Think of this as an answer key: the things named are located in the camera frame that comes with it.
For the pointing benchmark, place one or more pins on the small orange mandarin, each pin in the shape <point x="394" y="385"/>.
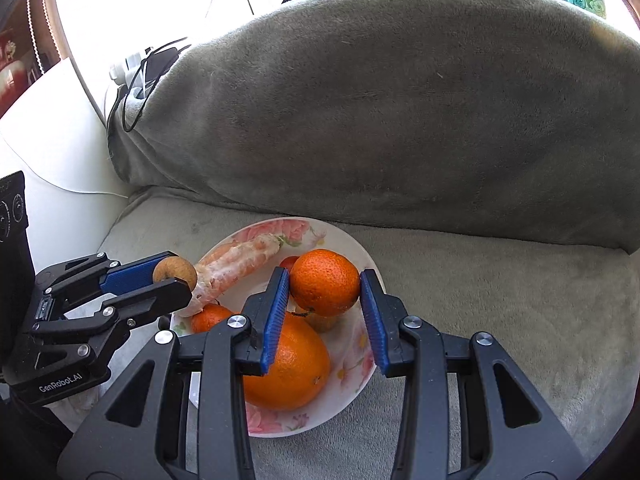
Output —
<point x="325" y="282"/>
<point x="212" y="319"/>

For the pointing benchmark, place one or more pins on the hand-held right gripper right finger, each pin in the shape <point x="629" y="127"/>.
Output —
<point x="372" y="325"/>

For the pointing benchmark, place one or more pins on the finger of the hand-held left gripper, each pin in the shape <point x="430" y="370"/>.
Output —
<point x="150" y="297"/>
<point x="127" y="276"/>

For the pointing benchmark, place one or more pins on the grey sofa back cushion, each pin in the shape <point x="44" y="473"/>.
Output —
<point x="375" y="110"/>

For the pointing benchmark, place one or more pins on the white charger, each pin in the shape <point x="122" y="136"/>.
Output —
<point x="125" y="70"/>

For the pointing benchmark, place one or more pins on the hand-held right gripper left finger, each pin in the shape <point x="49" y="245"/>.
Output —
<point x="276" y="317"/>

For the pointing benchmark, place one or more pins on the white floral plate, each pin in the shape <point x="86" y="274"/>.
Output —
<point x="350" y="355"/>

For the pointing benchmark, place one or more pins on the grey sofa seat cushion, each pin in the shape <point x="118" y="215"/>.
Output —
<point x="500" y="310"/>

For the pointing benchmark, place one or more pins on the red tomato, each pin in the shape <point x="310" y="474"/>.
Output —
<point x="289" y="263"/>

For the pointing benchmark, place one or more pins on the plastic-wrapped carrot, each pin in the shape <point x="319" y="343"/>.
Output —
<point x="235" y="270"/>

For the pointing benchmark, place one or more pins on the large orange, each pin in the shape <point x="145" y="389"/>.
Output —
<point x="297" y="365"/>

